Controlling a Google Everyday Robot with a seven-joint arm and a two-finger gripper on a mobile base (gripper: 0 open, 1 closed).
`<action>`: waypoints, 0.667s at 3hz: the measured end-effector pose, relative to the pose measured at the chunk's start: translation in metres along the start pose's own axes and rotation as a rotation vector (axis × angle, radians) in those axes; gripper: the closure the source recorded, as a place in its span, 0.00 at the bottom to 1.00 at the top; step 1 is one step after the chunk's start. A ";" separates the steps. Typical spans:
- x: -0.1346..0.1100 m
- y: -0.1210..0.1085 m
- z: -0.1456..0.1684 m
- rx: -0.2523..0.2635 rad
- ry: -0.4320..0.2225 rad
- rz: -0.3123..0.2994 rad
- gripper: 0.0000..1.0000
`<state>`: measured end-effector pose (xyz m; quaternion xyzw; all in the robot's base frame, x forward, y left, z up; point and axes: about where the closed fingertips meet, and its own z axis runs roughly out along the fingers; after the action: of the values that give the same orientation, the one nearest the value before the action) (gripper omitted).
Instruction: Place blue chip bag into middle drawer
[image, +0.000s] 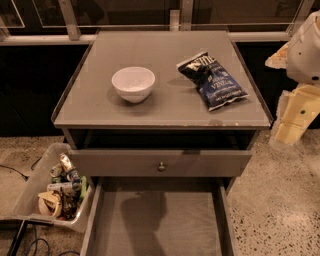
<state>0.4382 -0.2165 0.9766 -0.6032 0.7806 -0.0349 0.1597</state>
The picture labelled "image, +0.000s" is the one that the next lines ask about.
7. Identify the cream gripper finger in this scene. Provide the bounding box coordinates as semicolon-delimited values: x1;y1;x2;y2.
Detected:
269;122;305;147
265;43;289;69

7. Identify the blue chip bag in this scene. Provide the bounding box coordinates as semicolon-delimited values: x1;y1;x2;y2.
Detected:
177;52;248;111

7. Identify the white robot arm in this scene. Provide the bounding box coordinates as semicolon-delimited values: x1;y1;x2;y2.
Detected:
265;11;320;150

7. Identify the grey drawer cabinet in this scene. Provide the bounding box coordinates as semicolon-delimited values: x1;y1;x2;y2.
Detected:
50;30;275;198

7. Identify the round metal drawer knob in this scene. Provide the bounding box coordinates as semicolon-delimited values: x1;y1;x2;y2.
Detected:
158;162;166;172

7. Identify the grey top drawer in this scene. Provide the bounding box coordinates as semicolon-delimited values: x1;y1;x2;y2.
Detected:
69;149;252;177

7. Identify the open grey middle drawer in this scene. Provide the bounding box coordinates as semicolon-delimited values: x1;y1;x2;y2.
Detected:
80;178;238;256

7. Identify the white ceramic bowl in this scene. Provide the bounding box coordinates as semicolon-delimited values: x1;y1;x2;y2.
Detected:
111;67;155;103

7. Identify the green item in bin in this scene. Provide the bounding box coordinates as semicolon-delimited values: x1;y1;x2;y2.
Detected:
78;176;87;203

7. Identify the crushed can upper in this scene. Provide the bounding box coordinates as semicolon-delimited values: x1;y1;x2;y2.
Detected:
59;153;80;181

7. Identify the white can in bin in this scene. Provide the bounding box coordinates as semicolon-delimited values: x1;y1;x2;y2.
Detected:
47;182;76;196

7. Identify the clear plastic bin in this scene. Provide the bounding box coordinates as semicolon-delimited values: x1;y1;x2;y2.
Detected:
0;143;94;233

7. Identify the metal window frame rail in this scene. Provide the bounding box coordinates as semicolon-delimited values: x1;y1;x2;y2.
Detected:
0;0;320;47

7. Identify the black cable on floor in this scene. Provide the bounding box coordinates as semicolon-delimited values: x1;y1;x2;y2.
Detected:
0;155;43;182

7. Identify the blue cable on floor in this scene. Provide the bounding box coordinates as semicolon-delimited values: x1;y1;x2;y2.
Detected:
25;223;81;256

